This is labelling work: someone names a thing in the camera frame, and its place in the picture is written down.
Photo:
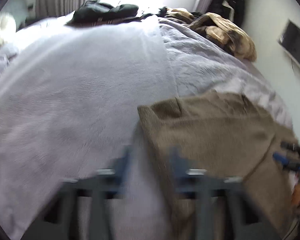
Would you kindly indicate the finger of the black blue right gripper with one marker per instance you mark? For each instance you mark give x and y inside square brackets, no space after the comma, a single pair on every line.
[287,164]
[290,146]

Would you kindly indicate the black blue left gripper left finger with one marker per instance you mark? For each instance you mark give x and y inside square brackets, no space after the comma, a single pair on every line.
[59,220]

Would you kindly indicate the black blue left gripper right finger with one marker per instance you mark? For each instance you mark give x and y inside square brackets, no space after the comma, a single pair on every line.
[242,219]

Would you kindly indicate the brown knit sweater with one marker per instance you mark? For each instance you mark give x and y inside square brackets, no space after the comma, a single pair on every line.
[227,135]

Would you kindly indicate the tan striped clothes pile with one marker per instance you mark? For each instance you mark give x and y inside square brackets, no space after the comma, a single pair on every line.
[218,30]

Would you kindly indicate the lavender fleece blanket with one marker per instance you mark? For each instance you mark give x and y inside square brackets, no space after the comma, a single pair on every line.
[68,106]

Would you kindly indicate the black hanging jacket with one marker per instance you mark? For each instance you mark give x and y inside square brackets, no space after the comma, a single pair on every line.
[233,10]

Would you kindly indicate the dark green garment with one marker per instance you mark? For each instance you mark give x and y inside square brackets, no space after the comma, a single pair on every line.
[93,13]

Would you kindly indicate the white pillow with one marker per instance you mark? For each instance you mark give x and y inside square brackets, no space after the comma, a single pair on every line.
[7,27]

